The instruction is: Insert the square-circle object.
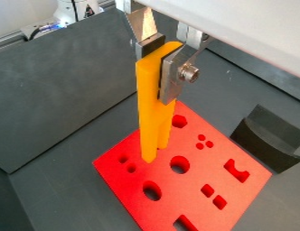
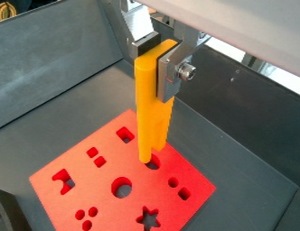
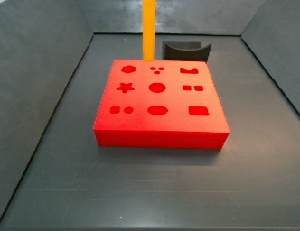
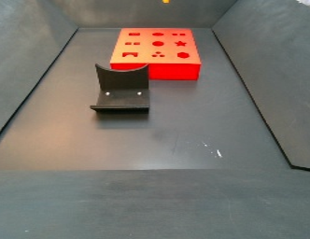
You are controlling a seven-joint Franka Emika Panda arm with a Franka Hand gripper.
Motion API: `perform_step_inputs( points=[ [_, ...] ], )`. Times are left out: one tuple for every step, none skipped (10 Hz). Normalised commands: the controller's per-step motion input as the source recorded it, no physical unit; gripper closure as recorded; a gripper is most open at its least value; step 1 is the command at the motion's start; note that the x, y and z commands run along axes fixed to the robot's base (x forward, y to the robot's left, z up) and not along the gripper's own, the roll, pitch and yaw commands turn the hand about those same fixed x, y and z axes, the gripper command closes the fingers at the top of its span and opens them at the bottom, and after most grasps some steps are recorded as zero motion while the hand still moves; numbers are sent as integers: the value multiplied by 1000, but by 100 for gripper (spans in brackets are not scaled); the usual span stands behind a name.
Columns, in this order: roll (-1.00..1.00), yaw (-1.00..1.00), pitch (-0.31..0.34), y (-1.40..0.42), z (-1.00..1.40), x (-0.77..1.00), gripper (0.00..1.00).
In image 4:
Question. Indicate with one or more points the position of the black curved holder stand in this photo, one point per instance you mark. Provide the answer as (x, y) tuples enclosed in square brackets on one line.
[(123, 89)]

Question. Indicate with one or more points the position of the red shape-sorter block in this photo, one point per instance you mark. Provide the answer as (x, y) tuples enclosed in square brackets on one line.
[(167, 49)]

